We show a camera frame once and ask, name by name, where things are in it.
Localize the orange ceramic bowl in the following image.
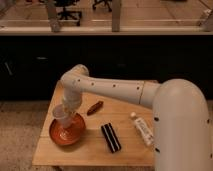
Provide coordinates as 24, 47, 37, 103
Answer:
49, 114, 86, 146

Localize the wooden table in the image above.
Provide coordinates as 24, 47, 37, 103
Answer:
32, 82, 154, 168

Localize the dark cabinet counter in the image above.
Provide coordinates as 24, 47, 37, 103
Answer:
0, 34, 213, 101

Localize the black striped rectangular box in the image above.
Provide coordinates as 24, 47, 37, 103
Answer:
101, 123, 121, 153

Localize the black office chair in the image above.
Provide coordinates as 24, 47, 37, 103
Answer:
91, 0, 114, 13
54, 0, 82, 26

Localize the white plastic bottle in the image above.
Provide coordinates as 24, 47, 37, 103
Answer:
130, 112, 154, 146

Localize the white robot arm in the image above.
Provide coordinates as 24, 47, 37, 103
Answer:
60, 64, 213, 171

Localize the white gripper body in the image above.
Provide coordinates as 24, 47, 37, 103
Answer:
62, 95, 82, 115

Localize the white ceramic cup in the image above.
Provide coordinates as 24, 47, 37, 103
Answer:
52, 104, 74, 128

